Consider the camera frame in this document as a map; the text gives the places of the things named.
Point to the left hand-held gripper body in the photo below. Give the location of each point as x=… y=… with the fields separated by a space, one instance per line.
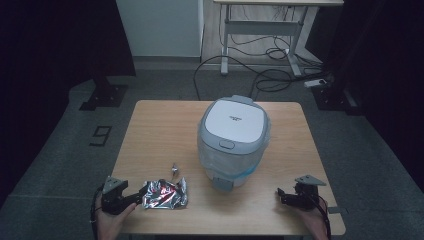
x=113 y=199

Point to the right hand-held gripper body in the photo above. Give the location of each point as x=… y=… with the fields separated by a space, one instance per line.
x=308 y=195

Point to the silver foil wrapper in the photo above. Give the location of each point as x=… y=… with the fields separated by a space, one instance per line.
x=165 y=195

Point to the person's left hand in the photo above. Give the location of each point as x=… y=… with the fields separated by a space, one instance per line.
x=111 y=223

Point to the person's right hand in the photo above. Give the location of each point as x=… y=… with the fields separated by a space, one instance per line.
x=315 y=221

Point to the small crumpled foil scrap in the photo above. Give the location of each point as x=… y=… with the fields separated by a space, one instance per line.
x=175 y=169

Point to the clear plastic bin liner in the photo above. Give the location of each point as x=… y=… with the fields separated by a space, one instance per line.
x=230 y=163

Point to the black stand base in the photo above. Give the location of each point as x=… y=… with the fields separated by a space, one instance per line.
x=105 y=95
x=336 y=98

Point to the white power strip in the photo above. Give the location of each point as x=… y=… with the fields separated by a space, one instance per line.
x=315 y=82

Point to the dark curtain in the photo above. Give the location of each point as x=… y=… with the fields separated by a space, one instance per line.
x=50 y=43
x=383 y=60

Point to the white cabinet panel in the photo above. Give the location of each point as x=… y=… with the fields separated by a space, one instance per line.
x=160 y=26

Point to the white metal-legged desk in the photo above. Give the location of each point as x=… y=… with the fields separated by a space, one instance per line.
x=266 y=26

